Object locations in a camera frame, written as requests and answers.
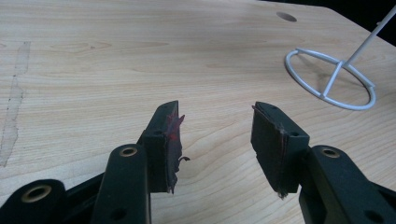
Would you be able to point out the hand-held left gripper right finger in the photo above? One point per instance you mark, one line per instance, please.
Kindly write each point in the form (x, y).
(277, 149)

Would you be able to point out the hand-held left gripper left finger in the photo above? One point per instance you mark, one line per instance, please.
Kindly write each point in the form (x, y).
(162, 155)

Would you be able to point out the clear tape residue strip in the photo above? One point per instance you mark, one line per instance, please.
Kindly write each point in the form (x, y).
(11, 124)

